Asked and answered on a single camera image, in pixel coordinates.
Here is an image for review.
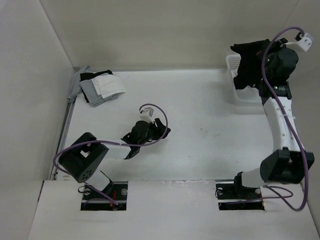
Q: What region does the folded black tank top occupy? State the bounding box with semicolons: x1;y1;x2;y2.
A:
80;70;113;82

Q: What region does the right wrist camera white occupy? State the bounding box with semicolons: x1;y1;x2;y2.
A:
285;32;314;53

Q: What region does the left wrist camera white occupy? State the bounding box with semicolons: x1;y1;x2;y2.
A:
140;107;154;123

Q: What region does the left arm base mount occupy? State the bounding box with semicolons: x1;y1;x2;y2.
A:
78;181;129;211

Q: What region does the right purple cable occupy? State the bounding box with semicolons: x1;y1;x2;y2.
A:
219;26;310;211

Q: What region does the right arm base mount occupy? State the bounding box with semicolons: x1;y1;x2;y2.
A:
215;180;265;211

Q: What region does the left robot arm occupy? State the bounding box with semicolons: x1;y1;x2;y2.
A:
58;118;171;200

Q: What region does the black tank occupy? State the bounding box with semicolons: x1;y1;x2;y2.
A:
80;70;113;82
230;39;271;90

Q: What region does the purple cable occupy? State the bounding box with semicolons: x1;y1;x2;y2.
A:
219;26;310;211
53;103;169;208

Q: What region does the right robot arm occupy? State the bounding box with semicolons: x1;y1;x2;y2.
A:
231;48;315;198

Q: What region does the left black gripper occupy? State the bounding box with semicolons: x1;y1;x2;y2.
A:
138;118;170;147

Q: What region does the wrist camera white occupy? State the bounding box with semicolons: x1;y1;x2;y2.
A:
140;107;154;123
285;32;314;53

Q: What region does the folded grey tank top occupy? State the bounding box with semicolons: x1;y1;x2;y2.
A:
79;80;119;107

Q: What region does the folded white tank top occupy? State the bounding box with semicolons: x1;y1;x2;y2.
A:
91;74;126;99

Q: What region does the white plastic basket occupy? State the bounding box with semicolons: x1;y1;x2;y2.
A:
225;54;262;107

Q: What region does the grey cloth at corner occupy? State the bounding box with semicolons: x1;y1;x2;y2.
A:
67;65;91;104

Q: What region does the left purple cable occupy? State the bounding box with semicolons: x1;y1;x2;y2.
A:
53;103;169;208

